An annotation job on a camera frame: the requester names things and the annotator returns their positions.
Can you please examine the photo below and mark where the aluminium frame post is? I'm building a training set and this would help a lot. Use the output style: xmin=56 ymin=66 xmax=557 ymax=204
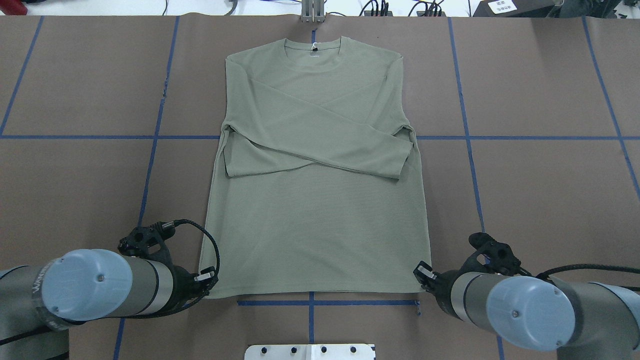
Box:
xmin=299 ymin=0 xmax=326 ymax=23

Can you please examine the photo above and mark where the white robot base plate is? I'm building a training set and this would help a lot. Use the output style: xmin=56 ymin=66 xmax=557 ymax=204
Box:
xmin=243 ymin=343 xmax=377 ymax=360

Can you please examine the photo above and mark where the olive green long-sleeve shirt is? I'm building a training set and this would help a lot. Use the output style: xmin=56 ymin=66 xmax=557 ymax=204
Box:
xmin=205 ymin=36 xmax=431 ymax=299

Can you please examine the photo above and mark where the red bottle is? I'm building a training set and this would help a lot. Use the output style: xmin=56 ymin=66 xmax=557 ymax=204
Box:
xmin=0 ymin=0 xmax=28 ymax=16

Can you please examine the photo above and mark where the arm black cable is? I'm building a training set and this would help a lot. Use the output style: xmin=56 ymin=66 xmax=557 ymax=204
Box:
xmin=120 ymin=219 xmax=221 ymax=321
xmin=535 ymin=264 xmax=640 ymax=293

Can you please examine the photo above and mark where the black box with label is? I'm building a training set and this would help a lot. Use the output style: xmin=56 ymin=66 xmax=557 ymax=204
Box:
xmin=471 ymin=0 xmax=556 ymax=18

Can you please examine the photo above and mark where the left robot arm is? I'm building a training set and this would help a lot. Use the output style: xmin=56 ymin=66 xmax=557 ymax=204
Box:
xmin=0 ymin=249 xmax=218 ymax=360

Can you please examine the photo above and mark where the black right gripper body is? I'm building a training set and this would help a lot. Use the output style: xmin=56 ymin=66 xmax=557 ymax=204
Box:
xmin=432 ymin=269 xmax=458 ymax=311

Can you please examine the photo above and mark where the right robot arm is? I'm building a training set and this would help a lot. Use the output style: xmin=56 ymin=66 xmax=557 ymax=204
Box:
xmin=413 ymin=262 xmax=639 ymax=360

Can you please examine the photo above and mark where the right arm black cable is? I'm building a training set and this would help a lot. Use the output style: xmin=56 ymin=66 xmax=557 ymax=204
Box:
xmin=535 ymin=264 xmax=640 ymax=293

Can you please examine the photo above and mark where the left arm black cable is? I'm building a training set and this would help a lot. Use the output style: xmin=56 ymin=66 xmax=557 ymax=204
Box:
xmin=120 ymin=219 xmax=221 ymax=321

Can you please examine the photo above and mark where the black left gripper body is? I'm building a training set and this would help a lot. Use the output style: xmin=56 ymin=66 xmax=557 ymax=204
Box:
xmin=170 ymin=265 xmax=203 ymax=308

